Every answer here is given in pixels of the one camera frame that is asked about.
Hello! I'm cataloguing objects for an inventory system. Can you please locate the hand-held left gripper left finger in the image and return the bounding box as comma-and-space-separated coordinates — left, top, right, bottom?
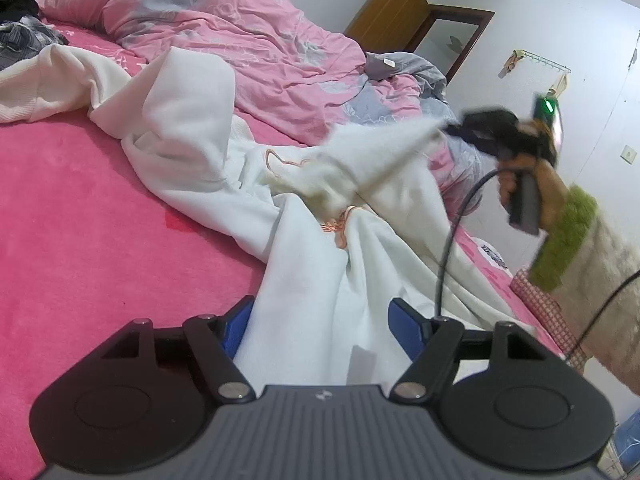
100, 296, 256, 405

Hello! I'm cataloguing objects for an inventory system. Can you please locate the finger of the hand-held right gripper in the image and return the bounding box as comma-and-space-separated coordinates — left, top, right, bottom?
442, 119, 476, 143

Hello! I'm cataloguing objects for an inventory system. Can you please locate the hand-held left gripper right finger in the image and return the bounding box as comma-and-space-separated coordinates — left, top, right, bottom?
389, 297, 548, 403

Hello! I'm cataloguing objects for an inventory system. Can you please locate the white sweatshirt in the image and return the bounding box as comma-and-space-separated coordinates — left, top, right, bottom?
0, 44, 541, 386

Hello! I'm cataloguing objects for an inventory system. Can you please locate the person's right forearm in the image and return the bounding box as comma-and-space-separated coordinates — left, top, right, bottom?
530, 185, 640, 396

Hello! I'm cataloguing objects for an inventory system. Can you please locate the person's right hand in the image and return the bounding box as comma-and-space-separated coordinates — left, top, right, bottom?
497, 119, 571, 233

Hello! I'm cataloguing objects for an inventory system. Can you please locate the hanging cloth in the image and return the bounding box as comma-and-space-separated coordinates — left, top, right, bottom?
546, 72, 571, 98
499, 51, 523, 80

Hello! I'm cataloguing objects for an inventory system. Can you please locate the wooden door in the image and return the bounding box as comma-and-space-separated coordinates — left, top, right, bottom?
345, 0, 431, 53

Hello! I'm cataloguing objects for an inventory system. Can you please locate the pink checkered folded cloth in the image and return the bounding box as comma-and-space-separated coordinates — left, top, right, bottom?
510, 267, 588, 371

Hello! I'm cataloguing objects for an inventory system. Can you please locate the pink floral bed sheet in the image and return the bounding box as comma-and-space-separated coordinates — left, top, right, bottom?
0, 15, 586, 476

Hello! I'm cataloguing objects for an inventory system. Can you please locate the pink grey floral duvet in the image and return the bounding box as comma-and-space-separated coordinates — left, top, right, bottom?
37, 0, 498, 216

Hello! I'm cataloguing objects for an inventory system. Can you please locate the plaid shirt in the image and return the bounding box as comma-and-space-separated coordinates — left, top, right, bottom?
0, 15, 68, 71

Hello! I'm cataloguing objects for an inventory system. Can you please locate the black garment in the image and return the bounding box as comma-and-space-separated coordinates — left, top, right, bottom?
0, 0, 41, 23

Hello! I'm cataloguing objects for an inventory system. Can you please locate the wall hook rack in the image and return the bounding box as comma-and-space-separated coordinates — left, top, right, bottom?
515, 49, 572, 75

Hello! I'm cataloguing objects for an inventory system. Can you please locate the black cable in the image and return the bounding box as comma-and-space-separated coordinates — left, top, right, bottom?
437, 167, 503, 318

